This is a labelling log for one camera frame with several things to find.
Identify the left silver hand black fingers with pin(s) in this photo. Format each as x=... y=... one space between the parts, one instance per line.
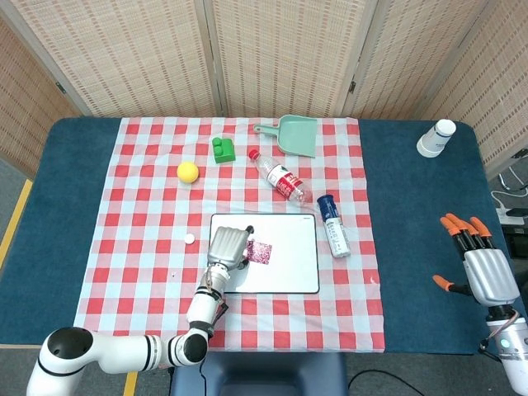
x=227 y=245

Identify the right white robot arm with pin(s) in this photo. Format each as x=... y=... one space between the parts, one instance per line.
x=513 y=350

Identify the yellow ball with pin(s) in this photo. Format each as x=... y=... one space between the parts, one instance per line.
x=187 y=172

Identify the right silver hand orange fingertips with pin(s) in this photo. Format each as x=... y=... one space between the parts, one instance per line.
x=488 y=276

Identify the mint green dustpan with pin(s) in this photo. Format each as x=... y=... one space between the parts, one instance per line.
x=298 y=136

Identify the small white bottle cap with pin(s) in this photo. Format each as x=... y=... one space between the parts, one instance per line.
x=189 y=239

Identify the white power strip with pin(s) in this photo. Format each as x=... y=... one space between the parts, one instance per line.
x=511 y=215

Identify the red white checkered tablecloth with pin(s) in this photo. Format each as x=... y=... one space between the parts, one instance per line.
x=140 y=214

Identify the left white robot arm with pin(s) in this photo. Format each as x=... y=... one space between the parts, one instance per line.
x=123 y=352

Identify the green toy building block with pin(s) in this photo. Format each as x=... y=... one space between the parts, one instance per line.
x=223 y=153

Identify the white paper cup stack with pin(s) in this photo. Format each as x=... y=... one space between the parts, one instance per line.
x=435 y=138

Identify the metal screen hinge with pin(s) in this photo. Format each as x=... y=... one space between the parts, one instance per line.
x=61 y=87
x=352 y=86

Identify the dark blue table cover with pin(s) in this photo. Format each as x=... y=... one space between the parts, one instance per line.
x=412 y=198

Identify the woven folding screen panel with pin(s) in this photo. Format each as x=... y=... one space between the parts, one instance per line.
x=503 y=82
x=136 y=62
x=284 y=57
x=412 y=62
x=24 y=103

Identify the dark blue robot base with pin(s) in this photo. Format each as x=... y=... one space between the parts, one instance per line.
x=268 y=373

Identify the blue white cylindrical can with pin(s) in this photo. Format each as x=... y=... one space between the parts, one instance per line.
x=335 y=229

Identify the white rectangular board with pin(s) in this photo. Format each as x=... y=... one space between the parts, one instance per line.
x=288 y=255

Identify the clear bottle red label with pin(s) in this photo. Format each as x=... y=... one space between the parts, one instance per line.
x=282 y=179

